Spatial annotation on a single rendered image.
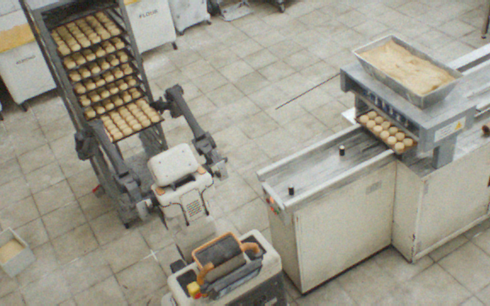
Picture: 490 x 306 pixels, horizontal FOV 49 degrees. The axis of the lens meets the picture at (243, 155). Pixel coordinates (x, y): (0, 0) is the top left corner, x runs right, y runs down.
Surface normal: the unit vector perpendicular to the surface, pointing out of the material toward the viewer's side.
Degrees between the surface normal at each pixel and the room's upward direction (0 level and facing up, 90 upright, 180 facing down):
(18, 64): 92
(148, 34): 93
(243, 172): 0
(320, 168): 0
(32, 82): 94
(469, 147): 0
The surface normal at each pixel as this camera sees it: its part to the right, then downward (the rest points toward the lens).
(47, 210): -0.14, -0.74
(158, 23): 0.50, 0.56
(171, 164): 0.28, -0.12
